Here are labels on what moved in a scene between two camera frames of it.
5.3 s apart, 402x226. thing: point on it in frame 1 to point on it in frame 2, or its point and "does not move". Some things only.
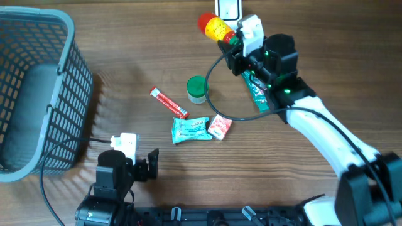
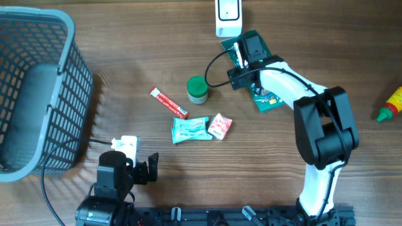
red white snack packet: [219, 126] does not move
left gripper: [142, 166] does not move
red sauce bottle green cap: [216, 28] to [392, 107]
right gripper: [234, 56] to [235, 73]
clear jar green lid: [196, 89] does not move
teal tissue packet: [195, 129] does not move
